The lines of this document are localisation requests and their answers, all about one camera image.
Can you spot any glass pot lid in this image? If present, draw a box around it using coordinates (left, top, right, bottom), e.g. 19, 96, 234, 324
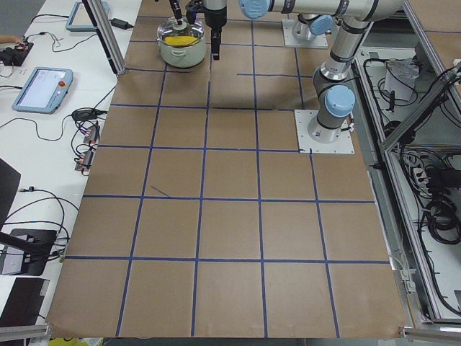
157, 17, 204, 45

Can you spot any aluminium frame post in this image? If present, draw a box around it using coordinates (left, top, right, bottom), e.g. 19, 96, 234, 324
82, 0, 126, 76

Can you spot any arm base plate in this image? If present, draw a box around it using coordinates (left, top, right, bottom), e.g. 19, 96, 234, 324
282, 19, 328, 49
295, 110, 355, 154

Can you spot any far teach pendant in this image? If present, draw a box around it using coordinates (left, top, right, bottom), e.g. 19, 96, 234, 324
66, 1, 95, 32

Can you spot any near teach pendant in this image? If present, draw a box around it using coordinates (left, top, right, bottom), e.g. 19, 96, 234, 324
12, 66, 73, 114

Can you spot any yellow corn cob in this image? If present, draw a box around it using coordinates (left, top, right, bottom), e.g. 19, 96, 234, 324
163, 35, 200, 48

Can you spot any pale green steel pot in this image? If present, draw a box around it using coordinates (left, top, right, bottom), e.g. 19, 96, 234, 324
157, 37, 207, 68

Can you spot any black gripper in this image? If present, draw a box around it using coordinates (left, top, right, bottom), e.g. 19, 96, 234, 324
170, 0, 202, 25
202, 0, 227, 60

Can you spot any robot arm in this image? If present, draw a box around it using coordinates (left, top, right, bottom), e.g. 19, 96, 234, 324
185, 1, 333, 45
239, 1, 403, 144

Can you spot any teach pendant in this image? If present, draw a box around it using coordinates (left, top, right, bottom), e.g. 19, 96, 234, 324
66, 1, 95, 32
12, 66, 73, 114

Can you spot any black power adapter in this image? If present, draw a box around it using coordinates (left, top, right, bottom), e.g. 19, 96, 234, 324
109, 18, 133, 30

